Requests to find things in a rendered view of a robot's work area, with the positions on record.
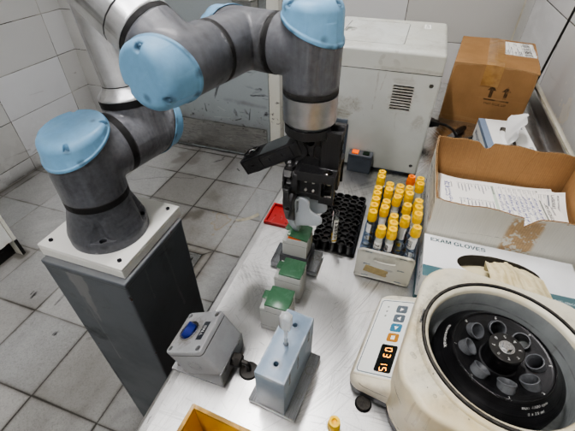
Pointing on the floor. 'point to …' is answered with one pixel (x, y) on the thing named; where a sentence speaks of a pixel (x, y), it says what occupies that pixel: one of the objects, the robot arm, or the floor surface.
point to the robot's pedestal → (135, 310)
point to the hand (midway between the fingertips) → (293, 223)
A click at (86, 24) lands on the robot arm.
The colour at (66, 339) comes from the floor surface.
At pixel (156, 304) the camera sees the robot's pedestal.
